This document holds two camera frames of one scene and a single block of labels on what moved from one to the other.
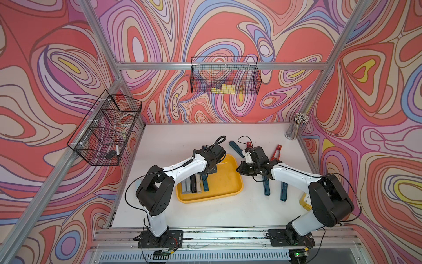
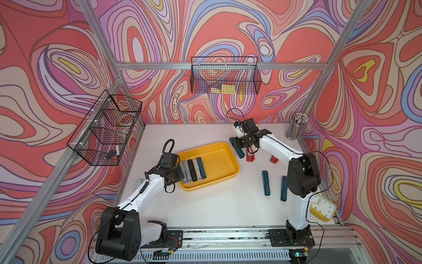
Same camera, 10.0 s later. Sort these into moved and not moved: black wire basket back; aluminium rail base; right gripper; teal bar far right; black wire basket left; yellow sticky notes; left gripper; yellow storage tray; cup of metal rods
Moved: yellow storage tray; right gripper; left gripper
Not moved: cup of metal rods; black wire basket left; teal bar far right; black wire basket back; aluminium rail base; yellow sticky notes
